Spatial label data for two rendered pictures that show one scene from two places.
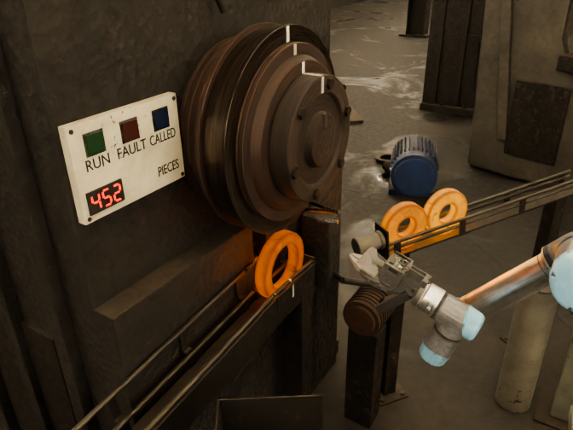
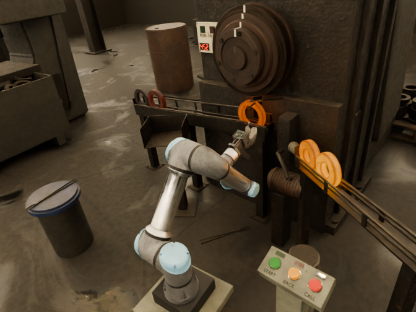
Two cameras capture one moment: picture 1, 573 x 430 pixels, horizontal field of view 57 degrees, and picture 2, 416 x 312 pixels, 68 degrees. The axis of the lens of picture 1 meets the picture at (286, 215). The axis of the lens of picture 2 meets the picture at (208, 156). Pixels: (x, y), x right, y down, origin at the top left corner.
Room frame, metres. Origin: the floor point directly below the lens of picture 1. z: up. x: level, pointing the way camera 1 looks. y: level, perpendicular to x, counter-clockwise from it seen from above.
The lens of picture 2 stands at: (1.24, -1.69, 1.52)
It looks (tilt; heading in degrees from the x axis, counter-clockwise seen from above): 31 degrees down; 102
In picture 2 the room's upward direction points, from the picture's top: 7 degrees counter-clockwise
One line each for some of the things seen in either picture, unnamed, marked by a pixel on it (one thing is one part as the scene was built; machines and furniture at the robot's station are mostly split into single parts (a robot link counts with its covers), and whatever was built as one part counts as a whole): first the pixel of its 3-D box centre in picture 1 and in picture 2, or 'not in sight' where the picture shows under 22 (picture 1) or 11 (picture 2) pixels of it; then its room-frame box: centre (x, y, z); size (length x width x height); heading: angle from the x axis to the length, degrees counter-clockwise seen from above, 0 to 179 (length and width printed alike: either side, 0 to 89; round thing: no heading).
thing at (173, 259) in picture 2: not in sight; (174, 262); (0.88, -0.90, 0.53); 0.13 x 0.12 x 0.14; 149
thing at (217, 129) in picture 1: (277, 131); (249, 52); (1.17, 0.02, 1.11); 0.47 x 0.06 x 0.47; 147
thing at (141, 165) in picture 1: (130, 154); (213, 38); (0.94, 0.29, 1.15); 0.26 x 0.02 x 0.18; 147
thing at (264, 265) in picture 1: (280, 264); (251, 114); (1.17, 0.02, 0.75); 0.18 x 0.03 x 0.18; 146
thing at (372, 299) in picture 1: (370, 351); (287, 210); (1.37, -0.28, 0.27); 0.22 x 0.13 x 0.53; 147
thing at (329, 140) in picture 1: (314, 138); (238, 57); (1.11, -0.06, 1.11); 0.28 x 0.06 x 0.28; 147
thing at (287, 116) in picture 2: (320, 246); (288, 134); (1.37, -0.10, 0.68); 0.11 x 0.08 x 0.24; 57
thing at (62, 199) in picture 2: not in sight; (64, 220); (-0.05, -0.36, 0.21); 0.32 x 0.32 x 0.43
